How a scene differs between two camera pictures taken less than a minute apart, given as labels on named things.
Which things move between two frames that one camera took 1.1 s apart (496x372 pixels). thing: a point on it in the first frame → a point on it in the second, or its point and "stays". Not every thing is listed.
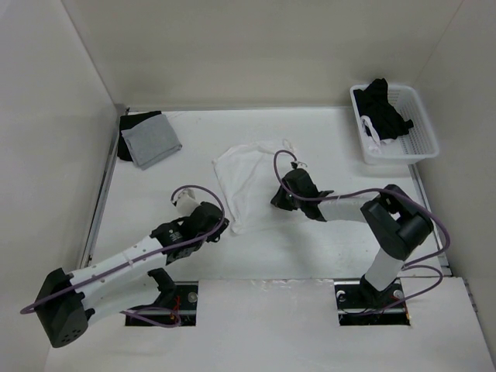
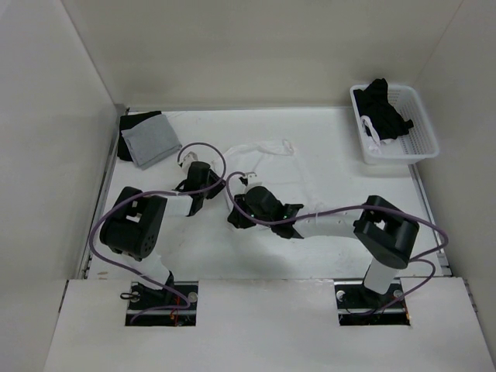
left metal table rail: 105,184 stays
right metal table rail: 439,235 stays
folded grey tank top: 151,141 stays
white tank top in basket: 374,143 stays
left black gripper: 218,232 → 216,190
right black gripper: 279,201 → 239,222
